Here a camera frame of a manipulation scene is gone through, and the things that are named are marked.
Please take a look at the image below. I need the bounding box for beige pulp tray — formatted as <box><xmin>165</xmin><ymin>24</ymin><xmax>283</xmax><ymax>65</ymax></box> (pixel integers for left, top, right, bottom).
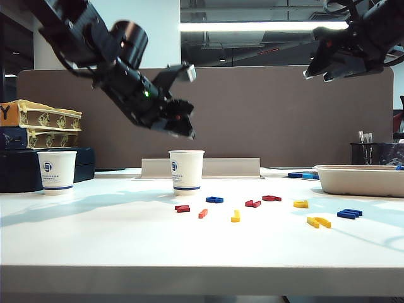
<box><xmin>313</xmin><ymin>164</ymin><xmax>404</xmax><ymax>199</ymax></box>

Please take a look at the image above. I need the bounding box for ceiling light strip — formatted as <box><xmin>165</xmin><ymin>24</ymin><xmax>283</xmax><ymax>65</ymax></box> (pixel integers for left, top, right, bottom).
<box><xmin>179</xmin><ymin>21</ymin><xmax>352</xmax><ymax>32</ymax></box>

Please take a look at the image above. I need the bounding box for dark navy case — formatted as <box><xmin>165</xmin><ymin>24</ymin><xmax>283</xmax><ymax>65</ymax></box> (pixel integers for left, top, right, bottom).
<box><xmin>0</xmin><ymin>147</ymin><xmax>96</xmax><ymax>194</ymax></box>

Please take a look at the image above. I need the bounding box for yellow letter n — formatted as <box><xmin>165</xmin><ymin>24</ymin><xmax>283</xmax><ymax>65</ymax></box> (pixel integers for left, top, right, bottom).
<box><xmin>306</xmin><ymin>217</ymin><xmax>332</xmax><ymax>229</ymax></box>

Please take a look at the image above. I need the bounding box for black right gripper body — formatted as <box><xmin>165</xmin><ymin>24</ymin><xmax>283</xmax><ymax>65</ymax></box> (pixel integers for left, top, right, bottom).
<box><xmin>311</xmin><ymin>26</ymin><xmax>385</xmax><ymax>74</ymax></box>

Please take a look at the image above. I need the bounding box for yellow-edged box navy end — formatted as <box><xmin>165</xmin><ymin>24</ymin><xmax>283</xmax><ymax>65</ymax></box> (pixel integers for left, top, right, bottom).
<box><xmin>0</xmin><ymin>126</ymin><xmax>82</xmax><ymax>150</ymax></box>

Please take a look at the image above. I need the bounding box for red and black chair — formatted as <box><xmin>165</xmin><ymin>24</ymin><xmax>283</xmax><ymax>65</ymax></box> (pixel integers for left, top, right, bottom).
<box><xmin>392</xmin><ymin>96</ymin><xmax>404</xmax><ymax>141</ymax></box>

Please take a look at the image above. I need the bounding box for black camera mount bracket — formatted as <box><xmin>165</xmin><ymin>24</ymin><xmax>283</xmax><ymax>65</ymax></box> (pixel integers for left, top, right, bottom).
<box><xmin>153</xmin><ymin>62</ymin><xmax>190</xmax><ymax>96</ymax></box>

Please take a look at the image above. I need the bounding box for beige cable tray flap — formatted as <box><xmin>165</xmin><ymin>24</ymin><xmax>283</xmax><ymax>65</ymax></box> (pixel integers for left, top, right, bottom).
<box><xmin>141</xmin><ymin>158</ymin><xmax>261</xmax><ymax>179</ymax></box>

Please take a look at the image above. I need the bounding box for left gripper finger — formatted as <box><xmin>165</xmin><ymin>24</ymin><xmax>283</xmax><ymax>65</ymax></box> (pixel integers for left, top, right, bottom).
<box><xmin>150</xmin><ymin>121</ymin><xmax>196</xmax><ymax>140</ymax></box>
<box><xmin>176</xmin><ymin>116</ymin><xmax>194</xmax><ymax>131</ymax></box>

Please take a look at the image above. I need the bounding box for brown desk partition panel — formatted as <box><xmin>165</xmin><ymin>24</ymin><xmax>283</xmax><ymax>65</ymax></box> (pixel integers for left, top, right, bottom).
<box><xmin>17</xmin><ymin>65</ymin><xmax>395</xmax><ymax>170</ymax></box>

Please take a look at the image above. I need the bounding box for teal card with magnet letters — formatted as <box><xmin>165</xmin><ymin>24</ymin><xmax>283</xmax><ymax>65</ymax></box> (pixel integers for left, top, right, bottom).
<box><xmin>287</xmin><ymin>172</ymin><xmax>320</xmax><ymax>181</ymax></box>

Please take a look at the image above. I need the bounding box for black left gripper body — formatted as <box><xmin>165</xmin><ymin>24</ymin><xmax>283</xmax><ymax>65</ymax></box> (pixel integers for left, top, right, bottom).
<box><xmin>132</xmin><ymin>94</ymin><xmax>195</xmax><ymax>131</ymax></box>

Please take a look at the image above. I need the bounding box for blue letter m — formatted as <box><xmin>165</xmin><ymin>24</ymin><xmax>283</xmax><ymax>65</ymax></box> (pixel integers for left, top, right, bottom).
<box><xmin>336</xmin><ymin>208</ymin><xmax>363</xmax><ymax>220</ymax></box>

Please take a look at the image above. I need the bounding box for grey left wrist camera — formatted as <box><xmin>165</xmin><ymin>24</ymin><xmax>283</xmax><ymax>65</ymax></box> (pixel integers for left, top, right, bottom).
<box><xmin>182</xmin><ymin>64</ymin><xmax>198</xmax><ymax>83</ymax></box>

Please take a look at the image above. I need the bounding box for white paper cup blue logo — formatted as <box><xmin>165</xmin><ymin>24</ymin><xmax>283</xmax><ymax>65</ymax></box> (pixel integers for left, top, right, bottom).
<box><xmin>168</xmin><ymin>150</ymin><xmax>206</xmax><ymax>197</ymax></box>
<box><xmin>37</xmin><ymin>150</ymin><xmax>78</xmax><ymax>196</ymax></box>

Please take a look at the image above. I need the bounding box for black mesh pen holder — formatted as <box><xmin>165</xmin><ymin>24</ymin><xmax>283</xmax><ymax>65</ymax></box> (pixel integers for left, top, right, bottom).
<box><xmin>349</xmin><ymin>143</ymin><xmax>384</xmax><ymax>167</ymax></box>

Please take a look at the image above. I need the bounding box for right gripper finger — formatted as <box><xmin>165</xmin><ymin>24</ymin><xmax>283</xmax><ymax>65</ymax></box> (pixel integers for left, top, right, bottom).
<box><xmin>303</xmin><ymin>43</ymin><xmax>333</xmax><ymax>80</ymax></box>
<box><xmin>322</xmin><ymin>56</ymin><xmax>369</xmax><ymax>83</ymax></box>

